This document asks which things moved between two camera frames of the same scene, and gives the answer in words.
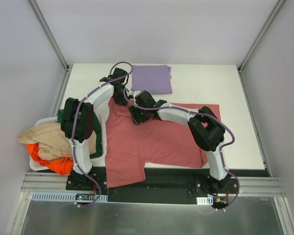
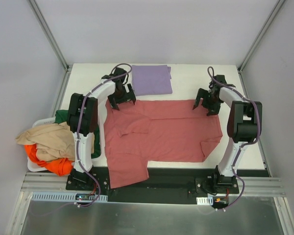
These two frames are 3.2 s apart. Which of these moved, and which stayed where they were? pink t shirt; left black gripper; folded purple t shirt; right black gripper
Moved: right black gripper
Stayed: left black gripper; folded purple t shirt; pink t shirt
